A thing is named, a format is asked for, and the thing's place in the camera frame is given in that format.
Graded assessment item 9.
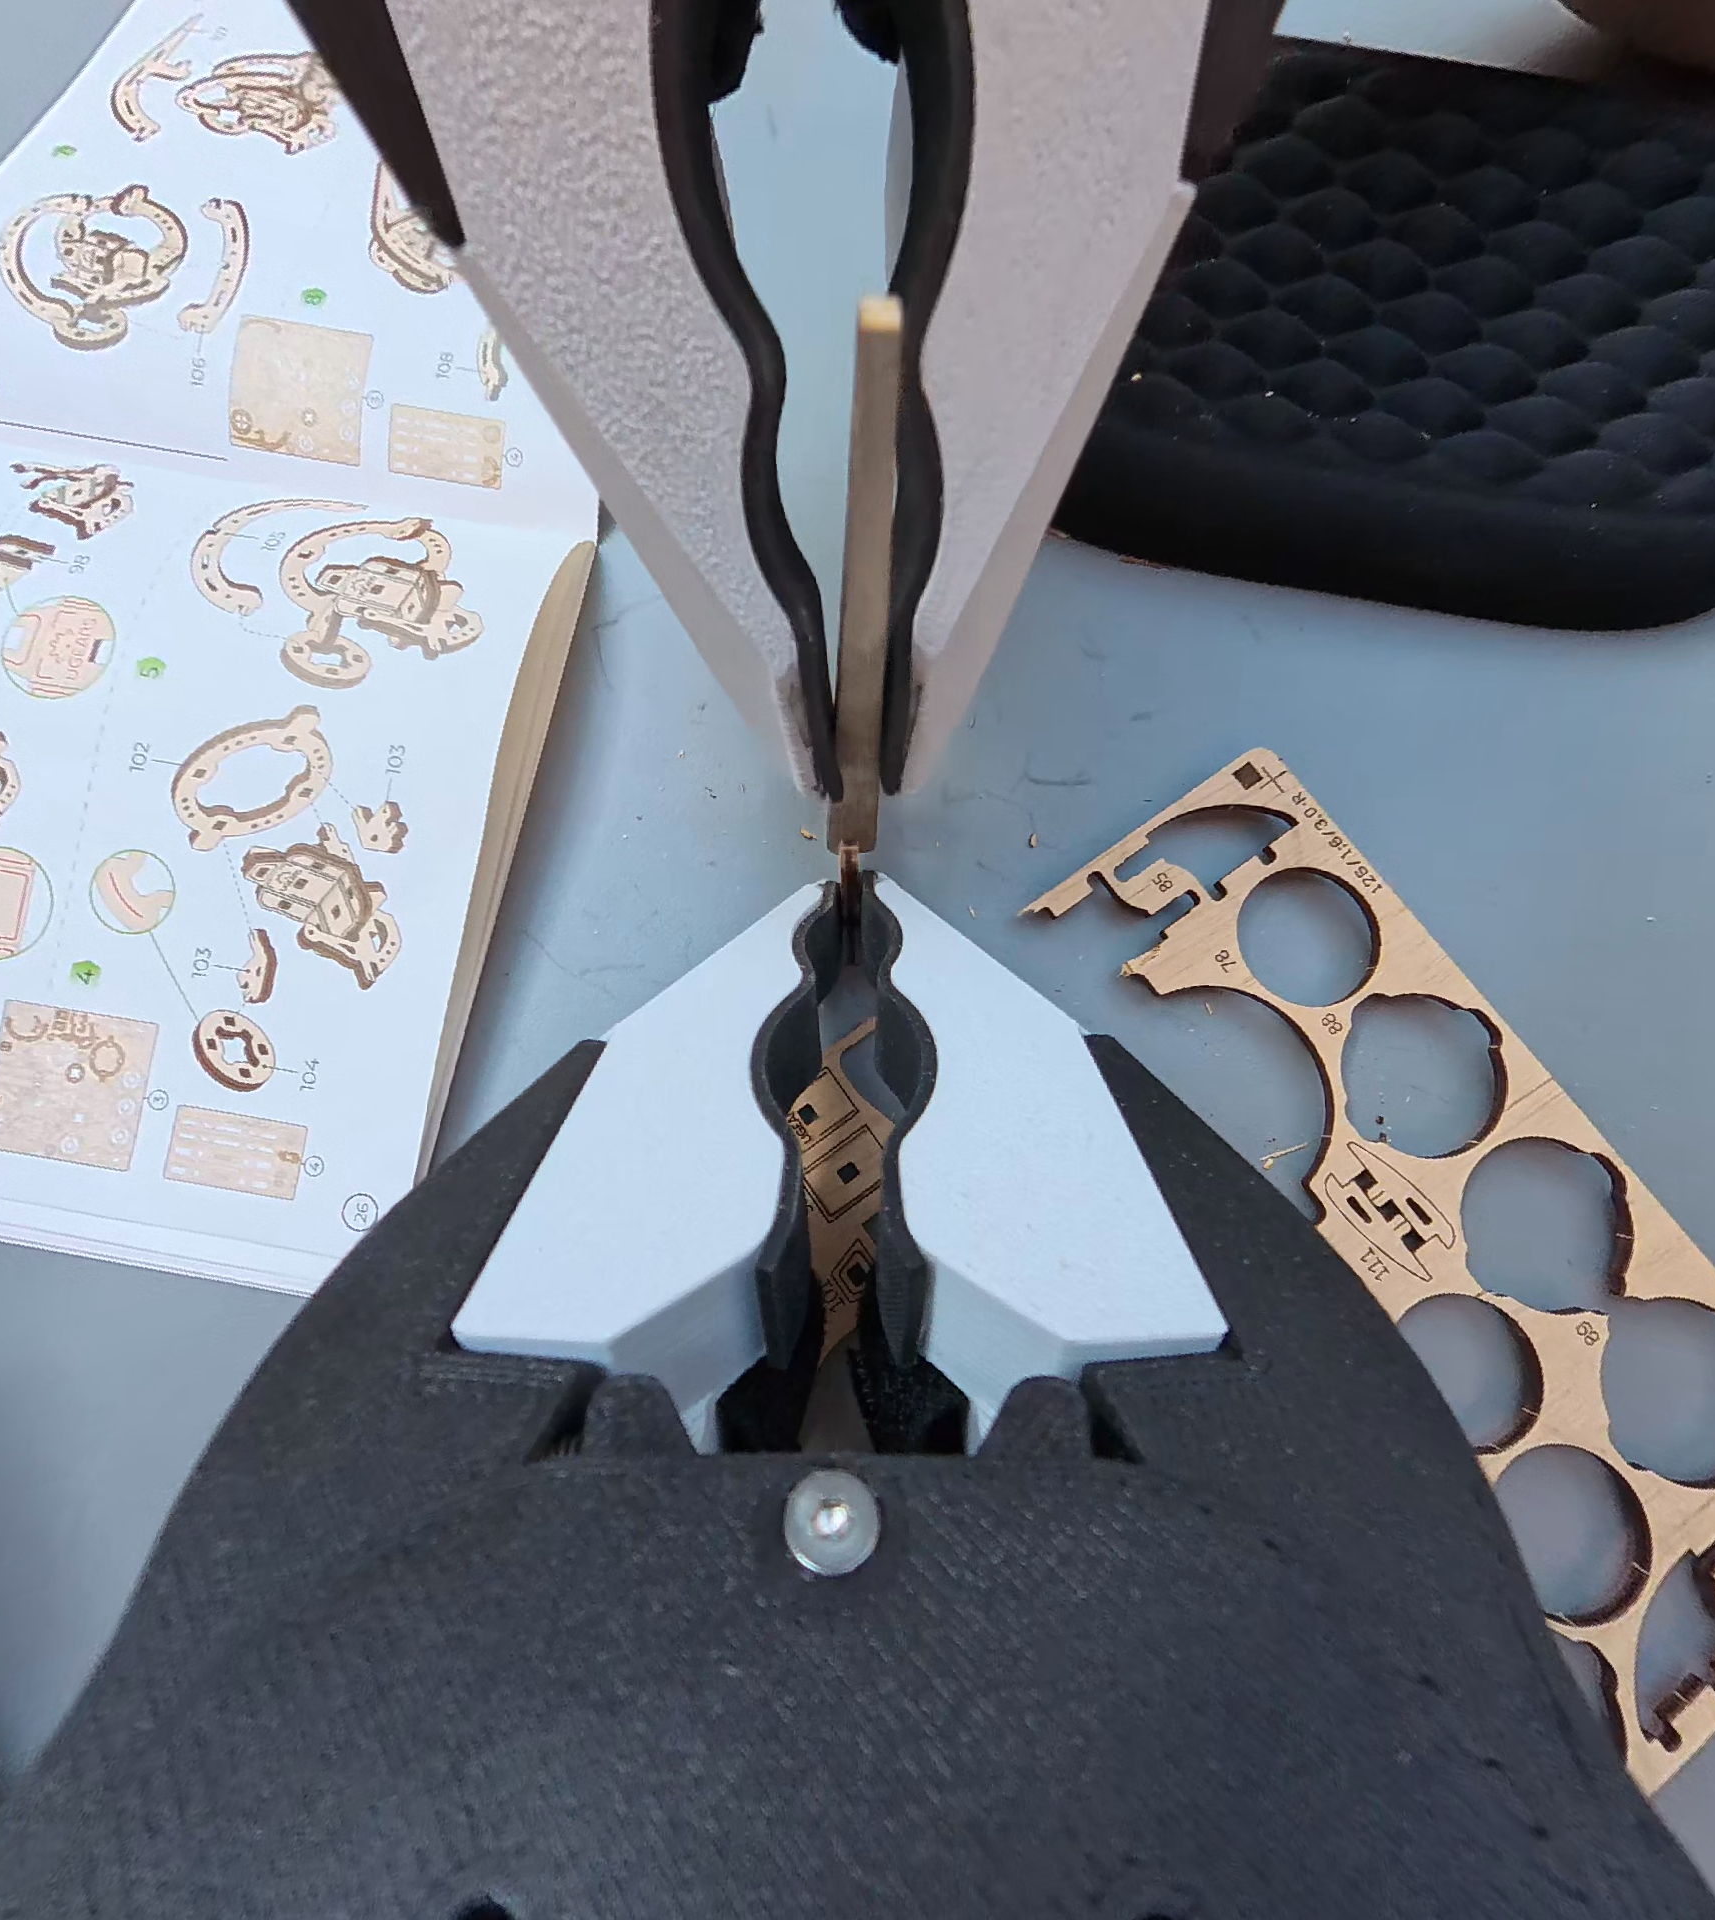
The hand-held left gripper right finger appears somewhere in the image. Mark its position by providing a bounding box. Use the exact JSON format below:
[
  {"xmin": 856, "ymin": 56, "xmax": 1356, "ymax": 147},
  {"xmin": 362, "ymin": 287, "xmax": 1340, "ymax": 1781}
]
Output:
[{"xmin": 858, "ymin": 874, "xmax": 1234, "ymax": 1454}]

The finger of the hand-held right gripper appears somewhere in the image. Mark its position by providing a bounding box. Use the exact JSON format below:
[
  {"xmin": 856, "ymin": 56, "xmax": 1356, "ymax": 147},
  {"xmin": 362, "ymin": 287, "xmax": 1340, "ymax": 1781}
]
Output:
[
  {"xmin": 378, "ymin": 0, "xmax": 852, "ymax": 804},
  {"xmin": 840, "ymin": 0, "xmax": 1226, "ymax": 804}
]

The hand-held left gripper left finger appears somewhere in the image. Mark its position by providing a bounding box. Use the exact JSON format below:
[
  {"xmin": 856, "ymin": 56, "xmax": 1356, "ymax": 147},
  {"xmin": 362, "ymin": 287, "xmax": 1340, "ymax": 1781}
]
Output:
[{"xmin": 450, "ymin": 881, "xmax": 852, "ymax": 1454}]

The engraved wooden model part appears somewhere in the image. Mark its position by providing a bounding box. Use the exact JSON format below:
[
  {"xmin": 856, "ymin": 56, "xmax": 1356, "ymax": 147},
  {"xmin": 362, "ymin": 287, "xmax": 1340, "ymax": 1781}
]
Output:
[{"xmin": 786, "ymin": 842, "xmax": 896, "ymax": 1359}]

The punched-out wooden parts sheet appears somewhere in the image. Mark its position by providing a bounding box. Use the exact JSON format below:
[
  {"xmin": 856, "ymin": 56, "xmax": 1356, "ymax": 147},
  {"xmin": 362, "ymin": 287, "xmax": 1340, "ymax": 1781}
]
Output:
[{"xmin": 1020, "ymin": 746, "xmax": 1715, "ymax": 1793}]

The white assembly instruction booklet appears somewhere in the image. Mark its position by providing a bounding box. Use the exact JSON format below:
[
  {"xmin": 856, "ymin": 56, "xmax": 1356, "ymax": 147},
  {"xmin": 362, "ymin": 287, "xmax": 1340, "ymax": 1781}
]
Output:
[{"xmin": 0, "ymin": 0, "xmax": 604, "ymax": 1299}]

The black honeycomb cushion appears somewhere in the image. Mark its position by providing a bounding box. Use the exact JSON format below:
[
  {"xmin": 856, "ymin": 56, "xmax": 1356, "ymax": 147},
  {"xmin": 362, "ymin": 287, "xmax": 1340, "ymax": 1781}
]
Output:
[{"xmin": 1050, "ymin": 35, "xmax": 1715, "ymax": 631}]

